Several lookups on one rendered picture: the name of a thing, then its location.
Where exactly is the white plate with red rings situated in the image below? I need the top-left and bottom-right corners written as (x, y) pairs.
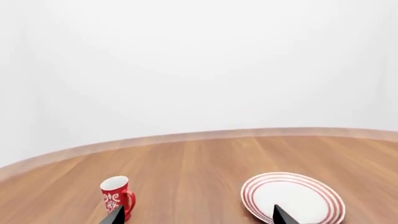
top-left (240, 172), bottom-right (346, 224)

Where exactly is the red mug with white pattern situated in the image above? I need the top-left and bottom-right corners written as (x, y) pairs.
top-left (99, 175), bottom-right (137, 222)

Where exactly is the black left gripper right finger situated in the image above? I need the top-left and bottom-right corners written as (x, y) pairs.
top-left (273, 203), bottom-right (302, 224)

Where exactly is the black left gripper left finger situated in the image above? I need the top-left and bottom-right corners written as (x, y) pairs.
top-left (99, 205), bottom-right (126, 224)

